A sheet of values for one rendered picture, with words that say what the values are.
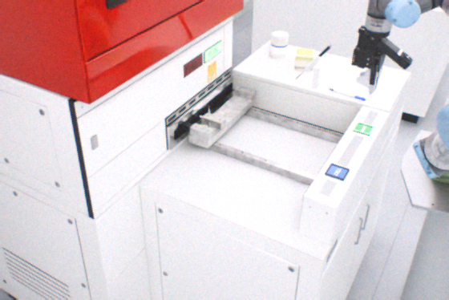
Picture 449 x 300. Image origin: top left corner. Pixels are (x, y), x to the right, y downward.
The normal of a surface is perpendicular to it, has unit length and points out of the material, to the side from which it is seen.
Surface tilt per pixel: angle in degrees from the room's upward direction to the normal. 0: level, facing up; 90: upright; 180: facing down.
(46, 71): 90
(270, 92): 90
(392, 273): 0
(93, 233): 90
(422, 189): 0
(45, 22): 90
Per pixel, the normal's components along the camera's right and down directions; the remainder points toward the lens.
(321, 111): -0.51, 0.44
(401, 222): 0.00, -0.86
